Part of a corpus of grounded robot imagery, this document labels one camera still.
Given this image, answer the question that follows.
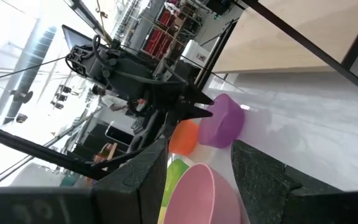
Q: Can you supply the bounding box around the white box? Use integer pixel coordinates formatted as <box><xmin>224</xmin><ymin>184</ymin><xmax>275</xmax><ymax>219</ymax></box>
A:
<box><xmin>181</xmin><ymin>39</ymin><xmax>211</xmax><ymax>68</ymax></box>

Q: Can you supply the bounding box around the small translucent yellow bowl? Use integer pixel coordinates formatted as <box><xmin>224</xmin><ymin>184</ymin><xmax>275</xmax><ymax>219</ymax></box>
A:
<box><xmin>156</xmin><ymin>205</ymin><xmax>168</xmax><ymax>224</ymax></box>

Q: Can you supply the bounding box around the large pink bowl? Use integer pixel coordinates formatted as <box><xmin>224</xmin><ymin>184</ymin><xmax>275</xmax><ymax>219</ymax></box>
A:
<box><xmin>163</xmin><ymin>163</ymin><xmax>242</xmax><ymax>224</ymax></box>

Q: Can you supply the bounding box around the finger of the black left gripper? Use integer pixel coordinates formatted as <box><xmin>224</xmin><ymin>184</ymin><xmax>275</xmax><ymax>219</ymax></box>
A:
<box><xmin>181</xmin><ymin>106</ymin><xmax>214</xmax><ymax>121</ymax></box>
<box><xmin>185</xmin><ymin>88</ymin><xmax>214</xmax><ymax>106</ymax></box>

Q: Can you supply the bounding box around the wooden shelf black frame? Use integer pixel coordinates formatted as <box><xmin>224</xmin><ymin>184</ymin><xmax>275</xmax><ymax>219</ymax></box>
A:
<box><xmin>211</xmin><ymin>0</ymin><xmax>358</xmax><ymax>88</ymax></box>

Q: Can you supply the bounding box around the dark monitor screen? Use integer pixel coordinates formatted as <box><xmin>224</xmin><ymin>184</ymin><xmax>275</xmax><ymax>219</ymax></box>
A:
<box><xmin>62</xmin><ymin>24</ymin><xmax>94</xmax><ymax>52</ymax></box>

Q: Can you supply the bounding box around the rack with red bins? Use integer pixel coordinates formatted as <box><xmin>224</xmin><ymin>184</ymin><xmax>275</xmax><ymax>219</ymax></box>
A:
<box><xmin>141</xmin><ymin>0</ymin><xmax>204</xmax><ymax>60</ymax></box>

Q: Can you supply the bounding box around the person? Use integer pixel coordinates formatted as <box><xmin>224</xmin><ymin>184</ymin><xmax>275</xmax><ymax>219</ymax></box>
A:
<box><xmin>91</xmin><ymin>85</ymin><xmax>129</xmax><ymax>112</ymax></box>

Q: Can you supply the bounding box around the silver ceiling duct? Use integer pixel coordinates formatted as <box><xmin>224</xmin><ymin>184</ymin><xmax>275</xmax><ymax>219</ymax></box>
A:
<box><xmin>0</xmin><ymin>26</ymin><xmax>57</xmax><ymax>126</ymax></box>

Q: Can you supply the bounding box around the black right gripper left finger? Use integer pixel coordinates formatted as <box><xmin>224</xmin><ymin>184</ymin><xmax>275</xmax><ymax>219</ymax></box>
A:
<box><xmin>90</xmin><ymin>138</ymin><xmax>169</xmax><ymax>224</ymax></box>

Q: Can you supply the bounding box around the small green bowl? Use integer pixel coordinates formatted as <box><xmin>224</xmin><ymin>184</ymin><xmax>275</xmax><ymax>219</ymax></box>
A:
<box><xmin>161</xmin><ymin>158</ymin><xmax>190</xmax><ymax>208</ymax></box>

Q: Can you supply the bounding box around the small orange bowl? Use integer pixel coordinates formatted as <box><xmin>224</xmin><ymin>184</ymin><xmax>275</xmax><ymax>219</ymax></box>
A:
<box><xmin>168</xmin><ymin>119</ymin><xmax>200</xmax><ymax>156</ymax></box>

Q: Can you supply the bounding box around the large purple bowl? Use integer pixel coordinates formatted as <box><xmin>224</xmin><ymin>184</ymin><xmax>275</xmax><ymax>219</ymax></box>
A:
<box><xmin>197</xmin><ymin>93</ymin><xmax>246</xmax><ymax>149</ymax></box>

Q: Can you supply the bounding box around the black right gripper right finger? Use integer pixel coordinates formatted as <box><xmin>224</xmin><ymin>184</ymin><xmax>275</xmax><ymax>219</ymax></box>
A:
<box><xmin>231</xmin><ymin>139</ymin><xmax>303</xmax><ymax>224</ymax></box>

